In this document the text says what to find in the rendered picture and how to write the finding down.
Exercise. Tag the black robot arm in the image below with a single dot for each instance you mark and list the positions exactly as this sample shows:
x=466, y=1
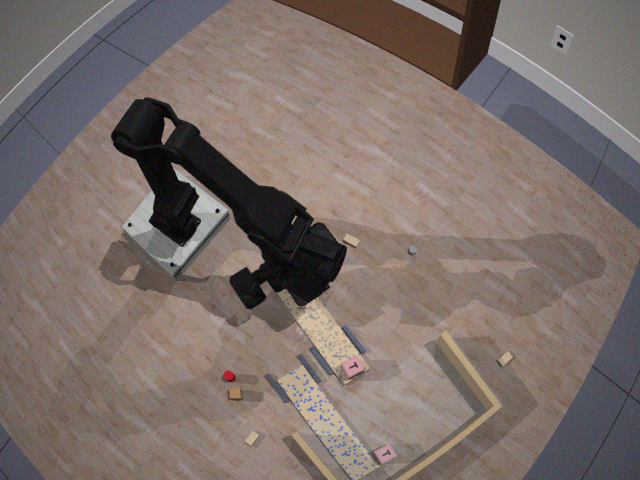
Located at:
x=262, y=212

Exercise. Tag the tan square block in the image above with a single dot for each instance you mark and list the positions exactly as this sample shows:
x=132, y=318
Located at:
x=235, y=393

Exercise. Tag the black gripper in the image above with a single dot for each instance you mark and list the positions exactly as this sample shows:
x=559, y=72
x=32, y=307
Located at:
x=246, y=284

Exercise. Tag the beige flat block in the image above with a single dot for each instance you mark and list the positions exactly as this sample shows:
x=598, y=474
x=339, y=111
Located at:
x=504, y=359

